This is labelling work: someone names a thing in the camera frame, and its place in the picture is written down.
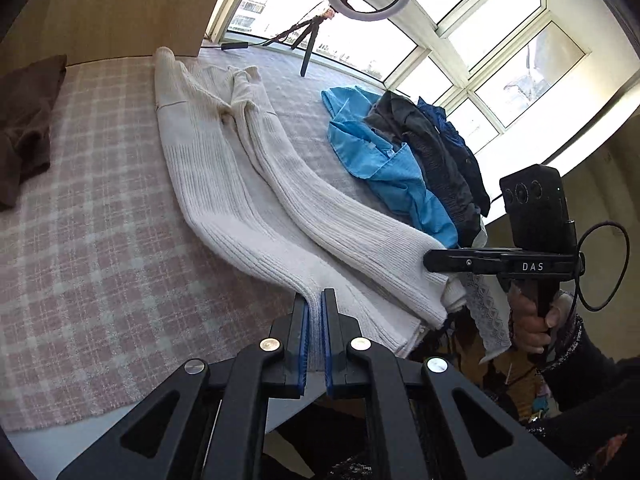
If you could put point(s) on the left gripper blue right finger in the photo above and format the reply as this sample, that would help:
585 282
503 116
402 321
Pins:
333 335

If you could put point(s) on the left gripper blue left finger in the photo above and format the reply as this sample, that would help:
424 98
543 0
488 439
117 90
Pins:
296 348

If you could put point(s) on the cream knit cardigan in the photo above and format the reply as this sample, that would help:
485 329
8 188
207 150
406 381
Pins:
253 201

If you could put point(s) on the person's right hand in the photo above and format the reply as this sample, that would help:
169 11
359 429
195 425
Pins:
534 333

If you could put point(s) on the white lace cloth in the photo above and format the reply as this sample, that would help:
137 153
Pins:
484 298

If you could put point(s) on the black phone on gripper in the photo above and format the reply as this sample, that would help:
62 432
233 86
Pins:
535 202

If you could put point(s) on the dark blue striped garment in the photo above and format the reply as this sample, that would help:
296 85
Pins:
463 157

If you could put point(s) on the light blue shirt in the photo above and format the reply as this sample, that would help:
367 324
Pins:
388 167

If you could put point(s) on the black garment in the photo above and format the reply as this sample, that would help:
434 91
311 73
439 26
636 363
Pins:
398 120

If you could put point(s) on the brown folded garment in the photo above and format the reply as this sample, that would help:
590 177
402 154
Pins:
28 97

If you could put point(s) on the light oak wardrobe panel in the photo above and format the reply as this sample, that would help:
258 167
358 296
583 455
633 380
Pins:
93 30

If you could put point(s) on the black inline cable controller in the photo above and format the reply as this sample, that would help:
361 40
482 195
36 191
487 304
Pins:
235 45

